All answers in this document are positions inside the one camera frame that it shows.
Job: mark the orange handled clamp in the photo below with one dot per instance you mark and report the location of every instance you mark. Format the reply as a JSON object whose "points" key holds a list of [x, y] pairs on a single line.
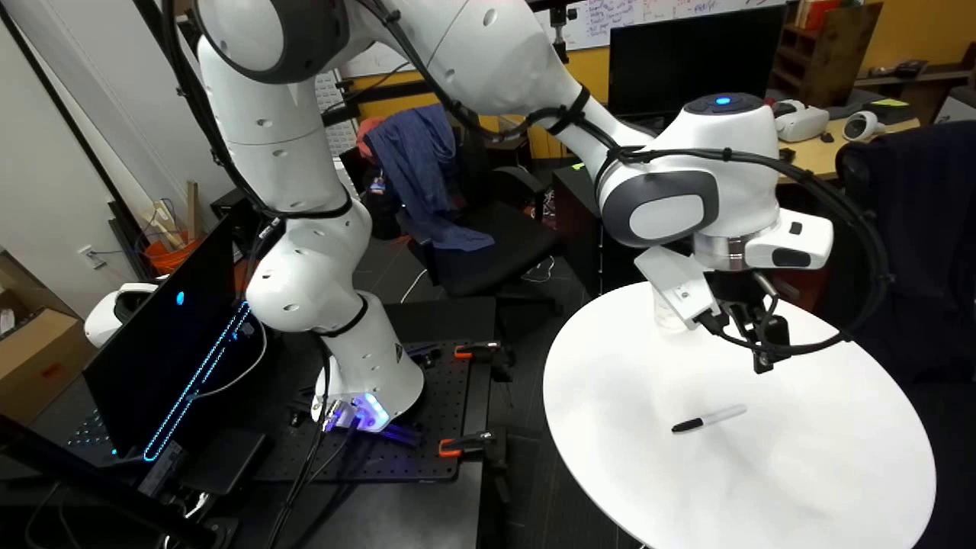
{"points": [[489, 354], [487, 443]]}

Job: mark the white VR controller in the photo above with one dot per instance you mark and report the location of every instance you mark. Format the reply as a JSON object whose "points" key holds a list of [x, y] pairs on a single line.
{"points": [[863, 127]]}

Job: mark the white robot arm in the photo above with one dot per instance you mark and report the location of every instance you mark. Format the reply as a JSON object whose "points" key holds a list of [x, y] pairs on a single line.
{"points": [[690, 198]]}

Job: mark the black computer monitor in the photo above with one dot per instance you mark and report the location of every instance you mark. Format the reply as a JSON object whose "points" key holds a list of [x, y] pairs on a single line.
{"points": [[658, 67]]}

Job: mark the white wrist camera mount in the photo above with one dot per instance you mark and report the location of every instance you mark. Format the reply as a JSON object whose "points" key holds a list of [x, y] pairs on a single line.
{"points": [[677, 282]]}

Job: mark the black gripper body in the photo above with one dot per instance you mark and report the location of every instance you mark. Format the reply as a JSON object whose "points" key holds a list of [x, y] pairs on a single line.
{"points": [[743, 295]]}

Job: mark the dark chair with cloth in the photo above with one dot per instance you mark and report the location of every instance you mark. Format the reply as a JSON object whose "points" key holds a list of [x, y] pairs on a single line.
{"points": [[920, 189]]}

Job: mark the white VR headset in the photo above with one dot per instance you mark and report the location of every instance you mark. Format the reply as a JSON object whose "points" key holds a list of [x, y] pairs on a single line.
{"points": [[797, 120]]}

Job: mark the cardboard box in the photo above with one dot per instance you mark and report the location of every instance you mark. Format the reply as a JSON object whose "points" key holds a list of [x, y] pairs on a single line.
{"points": [[44, 353]]}

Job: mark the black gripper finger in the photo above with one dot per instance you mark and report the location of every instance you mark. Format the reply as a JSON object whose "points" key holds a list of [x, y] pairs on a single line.
{"points": [[770, 343]]}

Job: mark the round wooden desk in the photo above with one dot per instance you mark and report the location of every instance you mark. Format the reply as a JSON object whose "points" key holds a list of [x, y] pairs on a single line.
{"points": [[827, 154]]}

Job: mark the black laptop with blue light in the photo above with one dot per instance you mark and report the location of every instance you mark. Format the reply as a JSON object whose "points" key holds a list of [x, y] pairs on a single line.
{"points": [[191, 336]]}

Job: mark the blue jacket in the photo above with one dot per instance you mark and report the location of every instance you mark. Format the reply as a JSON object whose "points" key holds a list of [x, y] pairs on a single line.
{"points": [[418, 158]]}

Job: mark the black office chair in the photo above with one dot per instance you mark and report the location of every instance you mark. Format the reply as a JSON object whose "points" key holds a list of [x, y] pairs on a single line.
{"points": [[489, 195]]}

